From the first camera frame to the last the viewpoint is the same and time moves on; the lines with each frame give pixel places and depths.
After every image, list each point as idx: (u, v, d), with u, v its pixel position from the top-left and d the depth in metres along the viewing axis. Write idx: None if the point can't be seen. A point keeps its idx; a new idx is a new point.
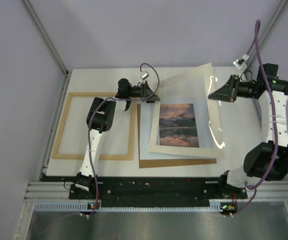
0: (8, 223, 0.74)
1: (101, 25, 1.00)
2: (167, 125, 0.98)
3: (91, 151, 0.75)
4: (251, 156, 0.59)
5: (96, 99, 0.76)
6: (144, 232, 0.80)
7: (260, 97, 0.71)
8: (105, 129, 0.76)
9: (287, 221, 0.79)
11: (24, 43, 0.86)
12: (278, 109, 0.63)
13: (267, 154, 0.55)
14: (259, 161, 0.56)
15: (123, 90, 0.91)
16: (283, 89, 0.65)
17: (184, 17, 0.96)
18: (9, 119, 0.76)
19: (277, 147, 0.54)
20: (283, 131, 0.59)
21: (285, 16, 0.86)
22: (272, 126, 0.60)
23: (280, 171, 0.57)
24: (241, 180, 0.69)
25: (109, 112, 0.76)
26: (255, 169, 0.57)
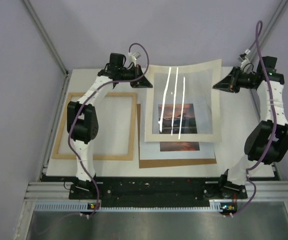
0: (8, 224, 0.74)
1: (101, 25, 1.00)
2: (167, 125, 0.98)
3: (82, 162, 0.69)
4: (252, 137, 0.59)
5: (70, 106, 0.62)
6: (144, 232, 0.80)
7: (259, 87, 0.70)
8: (90, 137, 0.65)
9: (287, 221, 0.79)
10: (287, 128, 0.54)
11: (24, 44, 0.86)
12: (275, 95, 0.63)
13: (266, 132, 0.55)
14: (259, 139, 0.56)
15: (116, 57, 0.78)
16: (280, 79, 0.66)
17: (185, 17, 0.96)
18: (9, 119, 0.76)
19: (276, 125, 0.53)
20: (280, 113, 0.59)
21: (285, 16, 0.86)
22: (271, 108, 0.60)
23: (280, 150, 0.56)
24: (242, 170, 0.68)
25: (89, 120, 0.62)
26: (255, 149, 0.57)
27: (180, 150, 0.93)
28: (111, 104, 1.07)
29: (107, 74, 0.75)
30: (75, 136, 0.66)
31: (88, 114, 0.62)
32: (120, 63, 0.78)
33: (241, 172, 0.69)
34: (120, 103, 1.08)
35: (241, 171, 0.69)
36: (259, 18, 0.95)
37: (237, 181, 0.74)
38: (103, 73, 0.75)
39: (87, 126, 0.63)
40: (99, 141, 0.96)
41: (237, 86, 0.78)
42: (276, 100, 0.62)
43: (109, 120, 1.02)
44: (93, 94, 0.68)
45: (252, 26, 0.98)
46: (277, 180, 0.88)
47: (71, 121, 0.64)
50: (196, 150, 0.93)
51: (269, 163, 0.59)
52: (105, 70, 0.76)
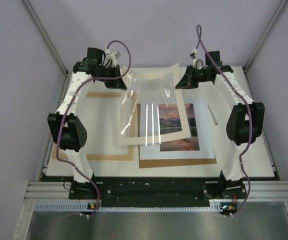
0: (8, 224, 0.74)
1: (101, 25, 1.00)
2: (167, 125, 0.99)
3: (77, 168, 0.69)
4: (231, 123, 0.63)
5: (50, 119, 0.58)
6: (144, 232, 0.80)
7: (215, 80, 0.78)
8: (79, 145, 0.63)
9: None
10: (254, 105, 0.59)
11: (24, 44, 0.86)
12: (233, 83, 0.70)
13: (241, 114, 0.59)
14: (238, 123, 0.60)
15: (94, 50, 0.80)
16: (228, 69, 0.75)
17: (185, 17, 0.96)
18: (9, 119, 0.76)
19: (248, 106, 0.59)
20: (244, 95, 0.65)
21: (285, 16, 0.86)
22: (235, 93, 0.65)
23: (258, 125, 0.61)
24: (236, 160, 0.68)
25: (75, 130, 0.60)
26: (239, 133, 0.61)
27: (179, 150, 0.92)
28: (102, 104, 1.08)
29: (85, 68, 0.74)
30: (64, 146, 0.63)
31: (72, 125, 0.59)
32: (97, 59, 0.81)
33: (235, 162, 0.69)
34: (111, 102, 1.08)
35: (235, 162, 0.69)
36: (259, 18, 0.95)
37: (235, 177, 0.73)
38: (79, 68, 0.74)
39: (74, 135, 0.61)
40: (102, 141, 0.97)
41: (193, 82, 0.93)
42: (236, 85, 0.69)
43: (100, 120, 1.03)
44: (73, 99, 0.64)
45: (252, 26, 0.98)
46: (276, 180, 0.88)
47: (55, 133, 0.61)
50: (195, 150, 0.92)
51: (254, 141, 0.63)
52: (81, 63, 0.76)
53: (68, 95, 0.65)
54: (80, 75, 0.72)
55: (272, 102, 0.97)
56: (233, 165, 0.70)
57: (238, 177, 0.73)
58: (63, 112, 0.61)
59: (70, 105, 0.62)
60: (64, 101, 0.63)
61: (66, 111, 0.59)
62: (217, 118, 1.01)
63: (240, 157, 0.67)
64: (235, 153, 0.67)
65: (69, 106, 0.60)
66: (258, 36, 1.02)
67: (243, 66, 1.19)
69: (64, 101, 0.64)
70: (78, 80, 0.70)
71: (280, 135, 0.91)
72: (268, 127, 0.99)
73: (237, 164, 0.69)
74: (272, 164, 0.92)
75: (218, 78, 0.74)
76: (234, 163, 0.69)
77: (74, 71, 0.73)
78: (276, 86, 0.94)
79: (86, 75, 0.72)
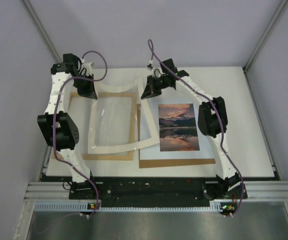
0: (8, 224, 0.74)
1: (101, 26, 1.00)
2: (167, 125, 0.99)
3: (74, 167, 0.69)
4: (201, 121, 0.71)
5: (42, 120, 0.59)
6: (144, 232, 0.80)
7: (175, 86, 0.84)
8: (74, 142, 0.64)
9: None
10: (215, 100, 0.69)
11: (24, 44, 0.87)
12: (192, 85, 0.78)
13: (206, 110, 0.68)
14: (207, 118, 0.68)
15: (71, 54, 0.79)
16: (184, 73, 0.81)
17: (185, 17, 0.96)
18: (9, 119, 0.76)
19: (210, 101, 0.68)
20: (205, 93, 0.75)
21: (285, 16, 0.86)
22: (197, 93, 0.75)
23: (223, 116, 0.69)
24: (220, 152, 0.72)
25: (68, 126, 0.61)
26: (210, 127, 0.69)
27: (180, 150, 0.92)
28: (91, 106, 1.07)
29: (63, 68, 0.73)
30: (59, 146, 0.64)
31: (64, 121, 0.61)
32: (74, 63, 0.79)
33: (222, 155, 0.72)
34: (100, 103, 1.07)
35: (222, 155, 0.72)
36: (259, 18, 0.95)
37: (229, 173, 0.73)
38: (57, 69, 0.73)
39: (68, 132, 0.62)
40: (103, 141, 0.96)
41: (156, 90, 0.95)
42: (195, 86, 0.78)
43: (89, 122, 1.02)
44: (58, 98, 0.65)
45: (252, 26, 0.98)
46: (277, 180, 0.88)
47: (49, 133, 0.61)
50: (195, 150, 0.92)
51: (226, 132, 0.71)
52: (58, 65, 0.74)
53: (53, 95, 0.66)
54: (61, 75, 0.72)
55: (272, 102, 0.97)
56: (221, 159, 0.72)
57: (232, 172, 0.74)
58: (52, 112, 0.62)
59: (57, 103, 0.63)
60: (50, 101, 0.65)
61: (55, 109, 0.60)
62: None
63: (223, 147, 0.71)
64: (216, 145, 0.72)
65: (57, 104, 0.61)
66: (258, 36, 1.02)
67: (243, 66, 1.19)
69: (50, 101, 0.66)
70: (59, 80, 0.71)
71: (280, 135, 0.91)
72: (268, 127, 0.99)
73: (224, 156, 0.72)
74: (273, 164, 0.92)
75: (178, 85, 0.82)
76: (221, 157, 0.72)
77: (53, 73, 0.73)
78: (276, 86, 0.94)
79: (66, 75, 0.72)
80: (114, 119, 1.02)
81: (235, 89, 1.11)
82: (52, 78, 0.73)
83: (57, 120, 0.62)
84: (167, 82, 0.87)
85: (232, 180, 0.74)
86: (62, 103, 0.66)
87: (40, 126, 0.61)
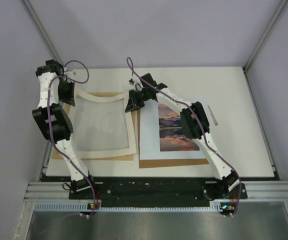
0: (8, 224, 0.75)
1: (101, 25, 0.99)
2: (167, 125, 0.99)
3: (71, 160, 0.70)
4: (184, 127, 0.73)
5: (37, 114, 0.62)
6: (145, 232, 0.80)
7: (157, 98, 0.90)
8: (70, 132, 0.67)
9: (287, 221, 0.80)
10: (194, 105, 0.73)
11: (24, 44, 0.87)
12: (171, 95, 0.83)
13: (187, 115, 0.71)
14: (189, 123, 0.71)
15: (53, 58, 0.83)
16: (162, 84, 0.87)
17: (185, 17, 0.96)
18: (9, 119, 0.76)
19: (189, 107, 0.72)
20: (183, 100, 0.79)
21: (285, 17, 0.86)
22: (177, 103, 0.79)
23: (204, 119, 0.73)
24: (210, 152, 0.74)
25: (61, 116, 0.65)
26: (194, 131, 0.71)
27: (179, 150, 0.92)
28: (82, 105, 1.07)
29: (48, 69, 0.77)
30: (56, 139, 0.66)
31: (58, 111, 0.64)
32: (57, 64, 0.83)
33: (210, 154, 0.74)
34: (89, 104, 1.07)
35: (210, 153, 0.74)
36: (259, 18, 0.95)
37: (225, 172, 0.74)
38: (42, 70, 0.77)
39: (62, 123, 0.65)
40: (105, 141, 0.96)
41: (139, 102, 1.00)
42: (174, 95, 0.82)
43: (79, 121, 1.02)
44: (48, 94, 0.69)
45: (252, 26, 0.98)
46: (277, 179, 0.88)
47: (45, 127, 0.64)
50: (195, 150, 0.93)
51: (209, 132, 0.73)
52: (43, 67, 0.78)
53: (43, 92, 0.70)
54: (47, 75, 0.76)
55: (272, 102, 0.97)
56: (213, 159, 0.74)
57: (228, 170, 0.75)
58: (46, 106, 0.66)
59: (48, 98, 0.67)
60: (41, 97, 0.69)
61: (48, 102, 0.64)
62: (217, 118, 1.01)
63: (211, 147, 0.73)
64: (204, 146, 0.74)
65: (48, 98, 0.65)
66: (258, 35, 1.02)
67: (243, 66, 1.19)
69: (41, 98, 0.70)
70: (46, 80, 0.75)
71: (280, 135, 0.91)
72: (268, 127, 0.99)
73: (214, 155, 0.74)
74: (273, 164, 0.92)
75: (158, 97, 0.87)
76: (212, 157, 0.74)
77: (39, 75, 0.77)
78: (276, 86, 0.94)
79: (52, 74, 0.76)
80: (112, 120, 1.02)
81: (235, 88, 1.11)
82: (39, 79, 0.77)
83: (51, 112, 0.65)
84: (149, 95, 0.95)
85: (230, 180, 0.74)
86: (53, 97, 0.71)
87: (35, 120, 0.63)
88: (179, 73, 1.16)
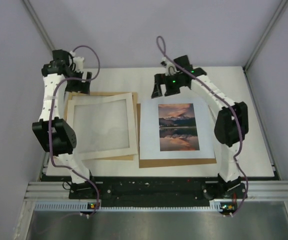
0: (8, 224, 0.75)
1: (101, 25, 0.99)
2: (167, 124, 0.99)
3: (73, 170, 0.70)
4: (219, 127, 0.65)
5: (37, 129, 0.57)
6: (145, 232, 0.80)
7: (191, 85, 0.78)
8: (71, 146, 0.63)
9: (287, 221, 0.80)
10: (237, 105, 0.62)
11: (24, 43, 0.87)
12: (210, 87, 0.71)
13: (227, 115, 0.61)
14: (227, 125, 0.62)
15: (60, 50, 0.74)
16: (201, 72, 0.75)
17: (185, 17, 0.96)
18: (9, 119, 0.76)
19: (231, 108, 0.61)
20: (224, 97, 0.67)
21: (285, 16, 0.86)
22: (216, 97, 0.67)
23: (244, 123, 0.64)
24: (230, 160, 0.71)
25: (63, 132, 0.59)
26: (228, 134, 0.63)
27: (179, 150, 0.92)
28: (82, 104, 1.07)
29: (54, 69, 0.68)
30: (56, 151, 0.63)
31: (60, 128, 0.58)
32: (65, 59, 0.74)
33: (230, 162, 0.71)
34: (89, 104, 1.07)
35: (230, 161, 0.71)
36: (259, 18, 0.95)
37: (233, 177, 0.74)
38: (48, 70, 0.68)
39: (64, 139, 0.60)
40: (105, 141, 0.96)
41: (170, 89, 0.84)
42: (214, 88, 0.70)
43: (79, 121, 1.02)
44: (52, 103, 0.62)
45: (252, 26, 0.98)
46: (277, 179, 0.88)
47: (45, 140, 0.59)
50: (195, 150, 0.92)
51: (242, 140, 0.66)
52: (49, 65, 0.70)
53: (46, 100, 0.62)
54: (52, 77, 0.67)
55: (272, 102, 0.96)
56: (229, 165, 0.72)
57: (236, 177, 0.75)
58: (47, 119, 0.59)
59: (52, 109, 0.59)
60: (44, 107, 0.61)
61: (50, 116, 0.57)
62: None
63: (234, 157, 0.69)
64: (230, 153, 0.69)
65: (51, 110, 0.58)
66: (258, 35, 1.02)
67: (243, 66, 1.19)
69: (44, 107, 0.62)
70: (51, 83, 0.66)
71: (280, 135, 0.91)
72: (268, 127, 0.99)
73: (232, 164, 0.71)
74: (272, 164, 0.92)
75: (194, 84, 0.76)
76: (230, 164, 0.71)
77: (44, 75, 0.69)
78: (276, 86, 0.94)
79: (59, 76, 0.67)
80: (112, 120, 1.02)
81: (235, 88, 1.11)
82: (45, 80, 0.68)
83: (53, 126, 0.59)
84: (182, 80, 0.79)
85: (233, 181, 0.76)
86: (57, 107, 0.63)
87: (35, 133, 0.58)
88: None
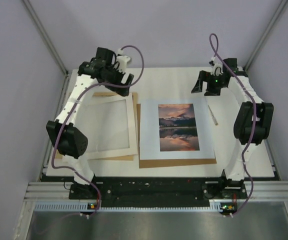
0: (8, 224, 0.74)
1: (101, 25, 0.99)
2: (167, 125, 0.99)
3: (76, 172, 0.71)
4: (237, 121, 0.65)
5: (49, 128, 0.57)
6: (144, 232, 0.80)
7: (229, 83, 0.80)
8: (79, 152, 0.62)
9: (287, 221, 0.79)
10: (263, 104, 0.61)
11: (24, 43, 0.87)
12: (245, 84, 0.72)
13: (248, 109, 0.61)
14: (246, 120, 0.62)
15: (103, 50, 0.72)
16: (243, 74, 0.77)
17: (185, 17, 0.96)
18: (9, 119, 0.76)
19: (255, 104, 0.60)
20: (254, 96, 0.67)
21: (285, 16, 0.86)
22: (245, 94, 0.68)
23: (265, 125, 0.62)
24: (239, 159, 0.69)
25: (73, 140, 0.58)
26: (244, 130, 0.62)
27: (179, 150, 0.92)
28: None
29: (89, 69, 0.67)
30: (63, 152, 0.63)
31: (70, 135, 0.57)
32: (106, 60, 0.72)
33: (238, 161, 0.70)
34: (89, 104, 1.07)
35: (238, 160, 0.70)
36: (259, 18, 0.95)
37: (237, 177, 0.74)
38: (84, 70, 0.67)
39: (73, 145, 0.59)
40: (105, 141, 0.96)
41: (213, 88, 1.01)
42: (248, 86, 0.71)
43: None
44: (73, 107, 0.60)
45: (252, 26, 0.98)
46: (277, 179, 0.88)
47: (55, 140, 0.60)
50: (195, 150, 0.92)
51: (256, 144, 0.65)
52: (87, 65, 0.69)
53: (69, 102, 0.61)
54: (84, 79, 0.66)
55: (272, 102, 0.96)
56: (235, 163, 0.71)
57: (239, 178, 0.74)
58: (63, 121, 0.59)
59: (70, 113, 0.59)
60: (65, 108, 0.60)
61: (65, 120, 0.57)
62: (217, 119, 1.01)
63: (242, 156, 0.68)
64: (239, 151, 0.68)
65: (69, 114, 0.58)
66: (258, 35, 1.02)
67: (243, 66, 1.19)
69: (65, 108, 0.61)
70: (81, 85, 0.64)
71: (281, 135, 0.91)
72: None
73: (239, 163, 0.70)
74: (272, 164, 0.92)
75: (231, 81, 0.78)
76: (237, 162, 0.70)
77: (79, 74, 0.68)
78: (276, 86, 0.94)
79: (91, 81, 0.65)
80: (112, 120, 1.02)
81: None
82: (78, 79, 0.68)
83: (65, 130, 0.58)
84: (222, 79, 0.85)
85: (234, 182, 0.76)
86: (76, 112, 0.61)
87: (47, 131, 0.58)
88: (180, 73, 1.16)
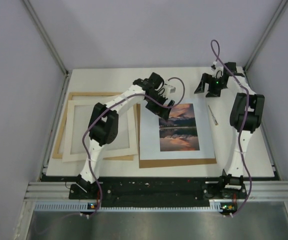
0: (8, 224, 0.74)
1: (101, 25, 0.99)
2: (167, 125, 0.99)
3: (90, 161, 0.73)
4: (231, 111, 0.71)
5: (97, 107, 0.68)
6: (144, 232, 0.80)
7: (227, 81, 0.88)
8: (106, 140, 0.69)
9: (287, 221, 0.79)
10: (255, 95, 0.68)
11: (24, 44, 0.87)
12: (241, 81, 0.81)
13: (241, 99, 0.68)
14: (239, 109, 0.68)
15: (156, 75, 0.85)
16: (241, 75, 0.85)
17: (185, 17, 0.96)
18: (9, 119, 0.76)
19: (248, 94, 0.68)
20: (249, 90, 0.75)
21: (285, 16, 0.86)
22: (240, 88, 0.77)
23: (257, 114, 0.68)
24: (236, 149, 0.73)
25: (110, 125, 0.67)
26: (238, 119, 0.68)
27: (179, 150, 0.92)
28: (82, 104, 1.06)
29: (143, 85, 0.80)
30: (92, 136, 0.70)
31: (110, 119, 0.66)
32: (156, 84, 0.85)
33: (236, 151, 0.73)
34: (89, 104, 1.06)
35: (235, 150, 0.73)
36: (259, 18, 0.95)
37: (236, 173, 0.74)
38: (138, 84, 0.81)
39: (106, 129, 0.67)
40: None
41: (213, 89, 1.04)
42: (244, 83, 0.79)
43: (80, 121, 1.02)
44: (121, 101, 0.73)
45: (252, 26, 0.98)
46: (277, 179, 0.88)
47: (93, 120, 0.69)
50: (195, 150, 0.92)
51: (251, 132, 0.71)
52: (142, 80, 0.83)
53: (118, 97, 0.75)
54: (137, 88, 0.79)
55: (272, 102, 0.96)
56: (234, 155, 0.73)
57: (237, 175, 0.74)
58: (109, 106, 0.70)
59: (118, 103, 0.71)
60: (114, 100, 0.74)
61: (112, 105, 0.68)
62: (217, 118, 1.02)
63: (239, 145, 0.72)
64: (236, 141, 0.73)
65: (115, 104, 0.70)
66: (259, 35, 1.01)
67: (243, 66, 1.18)
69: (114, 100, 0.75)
70: (133, 91, 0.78)
71: (280, 135, 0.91)
72: (268, 127, 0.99)
73: (238, 154, 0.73)
74: (272, 164, 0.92)
75: (229, 80, 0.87)
76: (235, 153, 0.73)
77: (133, 84, 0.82)
78: (276, 86, 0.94)
79: (141, 91, 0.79)
80: None
81: None
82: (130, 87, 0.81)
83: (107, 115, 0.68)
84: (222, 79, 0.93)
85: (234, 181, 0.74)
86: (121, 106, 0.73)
87: (93, 110, 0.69)
88: (180, 73, 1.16)
